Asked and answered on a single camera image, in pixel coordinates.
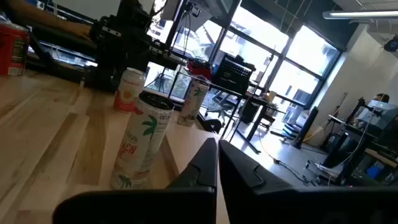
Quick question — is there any white ceiling light tube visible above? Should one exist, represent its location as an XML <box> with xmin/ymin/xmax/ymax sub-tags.
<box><xmin>322</xmin><ymin>10</ymin><xmax>398</xmax><ymax>21</ymax></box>

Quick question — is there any Celsius peach vibe can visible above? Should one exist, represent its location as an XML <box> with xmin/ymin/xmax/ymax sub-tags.
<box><xmin>177</xmin><ymin>79</ymin><xmax>210</xmax><ymax>128</ymax></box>
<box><xmin>109</xmin><ymin>91</ymin><xmax>175</xmax><ymax>191</ymax></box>

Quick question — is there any black metal desk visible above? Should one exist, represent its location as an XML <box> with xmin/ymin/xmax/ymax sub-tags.
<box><xmin>174</xmin><ymin>70</ymin><xmax>287</xmax><ymax>155</ymax></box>

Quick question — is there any red Coca-Cola can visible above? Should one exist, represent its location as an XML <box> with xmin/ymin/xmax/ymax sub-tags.
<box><xmin>0</xmin><ymin>21</ymin><xmax>30</xmax><ymax>77</ymax></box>

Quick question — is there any red tool bundle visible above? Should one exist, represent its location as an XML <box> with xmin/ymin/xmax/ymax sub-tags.
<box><xmin>186</xmin><ymin>58</ymin><xmax>213</xmax><ymax>81</ymax></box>

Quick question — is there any black floor cable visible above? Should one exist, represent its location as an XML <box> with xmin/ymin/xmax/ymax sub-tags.
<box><xmin>257</xmin><ymin>133</ymin><xmax>312</xmax><ymax>185</ymax></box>

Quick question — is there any black equipment stand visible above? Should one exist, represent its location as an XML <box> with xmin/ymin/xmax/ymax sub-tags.
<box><xmin>322</xmin><ymin>96</ymin><xmax>379</xmax><ymax>170</ymax></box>

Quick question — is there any large black-framed window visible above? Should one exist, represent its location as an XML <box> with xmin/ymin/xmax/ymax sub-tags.
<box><xmin>146</xmin><ymin>6</ymin><xmax>341</xmax><ymax>125</ymax></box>

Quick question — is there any black overhead camera frame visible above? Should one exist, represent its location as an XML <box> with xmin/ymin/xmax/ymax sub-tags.
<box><xmin>149</xmin><ymin>0</ymin><xmax>243</xmax><ymax>71</ymax></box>

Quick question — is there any black perforated crate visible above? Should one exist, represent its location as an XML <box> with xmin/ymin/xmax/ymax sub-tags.
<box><xmin>213</xmin><ymin>54</ymin><xmax>257</xmax><ymax>95</ymax></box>

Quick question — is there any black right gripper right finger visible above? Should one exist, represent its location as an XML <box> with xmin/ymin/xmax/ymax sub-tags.
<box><xmin>218</xmin><ymin>139</ymin><xmax>398</xmax><ymax>224</ymax></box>

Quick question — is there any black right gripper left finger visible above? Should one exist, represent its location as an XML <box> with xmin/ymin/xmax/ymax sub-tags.
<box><xmin>52</xmin><ymin>138</ymin><xmax>218</xmax><ymax>224</ymax></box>

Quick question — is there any black standing column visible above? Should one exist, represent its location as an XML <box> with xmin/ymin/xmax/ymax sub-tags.
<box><xmin>293</xmin><ymin>106</ymin><xmax>320</xmax><ymax>150</ymax></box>

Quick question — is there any black office chair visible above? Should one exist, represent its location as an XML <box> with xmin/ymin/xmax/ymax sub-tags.
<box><xmin>198</xmin><ymin>91</ymin><xmax>239</xmax><ymax>134</ymax></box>

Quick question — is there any person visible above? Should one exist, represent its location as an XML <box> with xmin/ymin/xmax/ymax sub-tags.
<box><xmin>357</xmin><ymin>92</ymin><xmax>391</xmax><ymax>125</ymax></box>

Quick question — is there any person's forearm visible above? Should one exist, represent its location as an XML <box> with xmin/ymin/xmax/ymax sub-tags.
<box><xmin>7</xmin><ymin>0</ymin><xmax>75</xmax><ymax>35</ymax></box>

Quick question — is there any grey computer monitor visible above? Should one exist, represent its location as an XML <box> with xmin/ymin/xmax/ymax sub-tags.
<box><xmin>366</xmin><ymin>99</ymin><xmax>398</xmax><ymax>126</ymax></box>

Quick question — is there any Spindrift raspberry lime can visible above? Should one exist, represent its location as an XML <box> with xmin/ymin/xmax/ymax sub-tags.
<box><xmin>113</xmin><ymin>67</ymin><xmax>147</xmax><ymax>114</ymax></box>

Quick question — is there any person's hand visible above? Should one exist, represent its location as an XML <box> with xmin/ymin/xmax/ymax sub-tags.
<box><xmin>67</xmin><ymin>21</ymin><xmax>93</xmax><ymax>41</ymax></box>

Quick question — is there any blue box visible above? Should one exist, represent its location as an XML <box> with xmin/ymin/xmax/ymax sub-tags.
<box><xmin>366</xmin><ymin>164</ymin><xmax>384</xmax><ymax>180</ymax></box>

